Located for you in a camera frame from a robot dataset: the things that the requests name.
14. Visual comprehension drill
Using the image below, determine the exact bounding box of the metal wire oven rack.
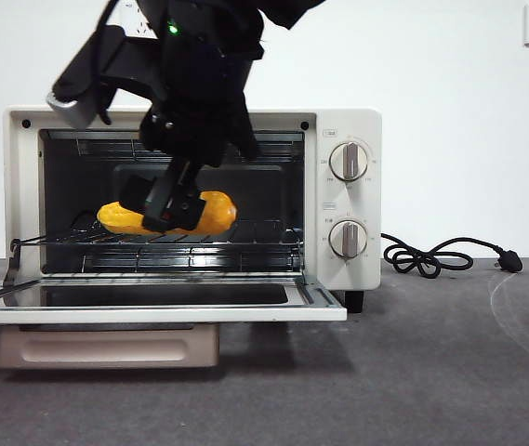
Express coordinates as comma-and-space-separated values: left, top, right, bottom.
12, 217, 306, 247

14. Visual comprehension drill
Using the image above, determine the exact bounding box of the black sleeved arm cable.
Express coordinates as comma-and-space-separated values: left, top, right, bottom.
52, 0, 128, 125

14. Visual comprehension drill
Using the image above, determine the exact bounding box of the cream Toshiba toaster oven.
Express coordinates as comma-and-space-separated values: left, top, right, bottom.
3, 105, 383, 313

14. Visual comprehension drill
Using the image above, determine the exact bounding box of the cream oven knob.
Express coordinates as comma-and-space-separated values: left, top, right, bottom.
328, 141, 370, 183
328, 218, 369, 260

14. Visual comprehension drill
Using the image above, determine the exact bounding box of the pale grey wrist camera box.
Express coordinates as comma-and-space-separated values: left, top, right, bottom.
45, 90, 96, 129

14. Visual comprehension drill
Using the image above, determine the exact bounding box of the glass oven door with handle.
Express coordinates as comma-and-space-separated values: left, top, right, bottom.
0, 239, 348, 371

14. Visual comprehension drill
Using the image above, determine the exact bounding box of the black power cable with plug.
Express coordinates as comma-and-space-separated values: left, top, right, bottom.
381, 231, 524, 280

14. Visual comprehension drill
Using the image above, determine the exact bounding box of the yellow corn cob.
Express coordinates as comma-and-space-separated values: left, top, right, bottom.
96, 190, 238, 236

